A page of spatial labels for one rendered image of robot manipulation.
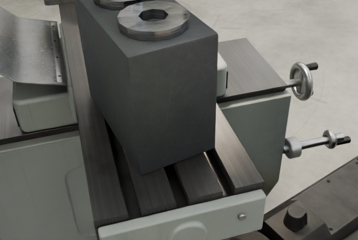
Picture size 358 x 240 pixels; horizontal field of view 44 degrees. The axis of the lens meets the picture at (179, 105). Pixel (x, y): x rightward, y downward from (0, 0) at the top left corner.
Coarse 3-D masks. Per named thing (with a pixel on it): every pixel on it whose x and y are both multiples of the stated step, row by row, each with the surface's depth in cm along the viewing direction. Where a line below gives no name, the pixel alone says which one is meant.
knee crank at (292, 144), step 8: (328, 136) 128; (336, 136) 129; (288, 144) 125; (296, 144) 124; (304, 144) 127; (312, 144) 127; (320, 144) 128; (328, 144) 129; (336, 144) 127; (288, 152) 126; (296, 152) 124
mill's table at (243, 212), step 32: (64, 32) 96; (96, 128) 69; (224, 128) 69; (96, 160) 64; (128, 160) 63; (192, 160) 63; (224, 160) 63; (96, 192) 59; (128, 192) 62; (160, 192) 58; (192, 192) 58; (224, 192) 61; (256, 192) 59; (96, 224) 55; (128, 224) 56; (160, 224) 56; (192, 224) 57; (224, 224) 60; (256, 224) 62
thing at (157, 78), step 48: (96, 0) 61; (144, 0) 60; (96, 48) 62; (144, 48) 51; (192, 48) 53; (96, 96) 71; (144, 96) 54; (192, 96) 57; (144, 144) 58; (192, 144) 62
